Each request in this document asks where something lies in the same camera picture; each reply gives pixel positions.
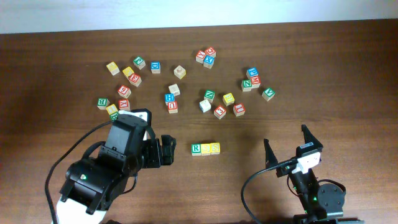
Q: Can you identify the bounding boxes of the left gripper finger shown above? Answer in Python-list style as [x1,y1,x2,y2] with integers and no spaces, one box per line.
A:
[161,146,175,166]
[161,135,177,152]

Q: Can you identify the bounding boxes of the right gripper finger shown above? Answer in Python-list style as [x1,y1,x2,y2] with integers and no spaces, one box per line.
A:
[301,124,320,148]
[264,139,278,170]

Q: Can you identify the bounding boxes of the green R block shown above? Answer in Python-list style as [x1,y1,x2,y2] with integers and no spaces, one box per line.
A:
[191,144,201,156]

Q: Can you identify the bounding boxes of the yellow S block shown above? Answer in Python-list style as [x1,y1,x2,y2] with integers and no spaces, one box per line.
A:
[201,144,211,156]
[210,142,221,155]

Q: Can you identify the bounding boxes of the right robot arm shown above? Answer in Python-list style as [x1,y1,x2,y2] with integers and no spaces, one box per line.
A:
[264,124,346,223]

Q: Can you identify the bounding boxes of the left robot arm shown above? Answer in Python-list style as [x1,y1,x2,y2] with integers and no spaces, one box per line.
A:
[45,109,177,223]

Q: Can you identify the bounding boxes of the red U block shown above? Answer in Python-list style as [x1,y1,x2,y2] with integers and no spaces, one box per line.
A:
[167,101,178,114]

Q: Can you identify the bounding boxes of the blue H block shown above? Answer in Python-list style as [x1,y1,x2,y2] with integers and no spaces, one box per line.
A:
[165,93,175,105]

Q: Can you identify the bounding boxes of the plain block blue side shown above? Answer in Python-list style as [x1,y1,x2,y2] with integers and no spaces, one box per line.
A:
[199,100,211,113]

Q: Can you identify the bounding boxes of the plain wooden block centre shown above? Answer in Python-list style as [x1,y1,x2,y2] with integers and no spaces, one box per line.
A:
[169,84,180,96]

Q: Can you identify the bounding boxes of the green B block lower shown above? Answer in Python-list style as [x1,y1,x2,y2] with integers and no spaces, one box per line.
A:
[109,112,119,121]

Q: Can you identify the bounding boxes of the green b block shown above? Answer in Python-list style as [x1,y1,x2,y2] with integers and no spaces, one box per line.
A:
[109,112,119,121]
[96,98,110,110]

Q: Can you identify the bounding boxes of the red I block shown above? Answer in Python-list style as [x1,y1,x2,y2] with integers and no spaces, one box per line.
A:
[233,103,246,116]

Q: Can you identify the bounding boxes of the green V block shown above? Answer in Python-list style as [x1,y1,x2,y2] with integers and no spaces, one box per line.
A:
[262,88,275,101]

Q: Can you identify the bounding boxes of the red Y block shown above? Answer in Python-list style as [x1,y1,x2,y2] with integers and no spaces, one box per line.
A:
[118,99,131,111]

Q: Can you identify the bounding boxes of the red 3 block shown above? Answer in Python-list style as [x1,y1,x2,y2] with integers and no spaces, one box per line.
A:
[213,105,226,119]

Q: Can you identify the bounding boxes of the yellow 1 block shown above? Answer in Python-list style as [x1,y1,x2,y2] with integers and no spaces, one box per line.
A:
[106,104,118,115]

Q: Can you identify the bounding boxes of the green N block centre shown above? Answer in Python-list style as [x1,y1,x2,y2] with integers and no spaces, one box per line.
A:
[204,90,215,103]

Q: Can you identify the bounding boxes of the green n block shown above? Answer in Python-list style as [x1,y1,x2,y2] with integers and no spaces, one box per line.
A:
[204,90,215,103]
[241,80,252,92]

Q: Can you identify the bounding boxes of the red 6 block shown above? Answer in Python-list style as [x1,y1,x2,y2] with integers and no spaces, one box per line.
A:
[118,85,131,98]

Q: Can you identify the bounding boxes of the yellow side plain block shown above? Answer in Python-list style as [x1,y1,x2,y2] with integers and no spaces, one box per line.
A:
[174,65,187,79]

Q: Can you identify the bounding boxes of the red E block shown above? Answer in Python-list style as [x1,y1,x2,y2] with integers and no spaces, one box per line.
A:
[128,73,142,87]

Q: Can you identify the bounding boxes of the yellow block centre right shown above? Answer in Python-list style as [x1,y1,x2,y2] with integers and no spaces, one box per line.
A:
[223,93,235,106]

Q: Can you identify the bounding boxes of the green B block left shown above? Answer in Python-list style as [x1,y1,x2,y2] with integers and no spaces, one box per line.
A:
[96,98,110,110]

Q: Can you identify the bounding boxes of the red M block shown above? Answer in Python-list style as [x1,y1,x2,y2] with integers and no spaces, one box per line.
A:
[250,75,261,88]

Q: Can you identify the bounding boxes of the blue D block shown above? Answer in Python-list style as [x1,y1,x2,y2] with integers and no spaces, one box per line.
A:
[150,61,161,74]

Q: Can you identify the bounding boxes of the green N block right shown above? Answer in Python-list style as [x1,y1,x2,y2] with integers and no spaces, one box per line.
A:
[241,80,252,92]

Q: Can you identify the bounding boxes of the yellow block by E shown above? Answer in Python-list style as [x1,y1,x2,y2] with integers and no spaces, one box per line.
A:
[123,67,134,78]

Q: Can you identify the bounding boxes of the green P block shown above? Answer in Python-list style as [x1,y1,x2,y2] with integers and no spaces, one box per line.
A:
[133,56,146,70]

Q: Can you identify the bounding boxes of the blue P block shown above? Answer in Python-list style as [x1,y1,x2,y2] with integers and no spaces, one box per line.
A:
[246,67,259,79]

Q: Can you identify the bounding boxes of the blue X block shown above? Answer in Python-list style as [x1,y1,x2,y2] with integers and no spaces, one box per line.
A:
[203,55,215,69]

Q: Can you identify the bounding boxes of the red K block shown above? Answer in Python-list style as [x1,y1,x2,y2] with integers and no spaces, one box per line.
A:
[195,50,206,63]

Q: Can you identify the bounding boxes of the yellow block far left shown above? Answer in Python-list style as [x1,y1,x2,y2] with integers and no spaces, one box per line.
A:
[106,62,120,76]

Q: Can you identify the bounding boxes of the red Q block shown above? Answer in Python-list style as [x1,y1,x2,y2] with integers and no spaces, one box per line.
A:
[205,47,216,58]

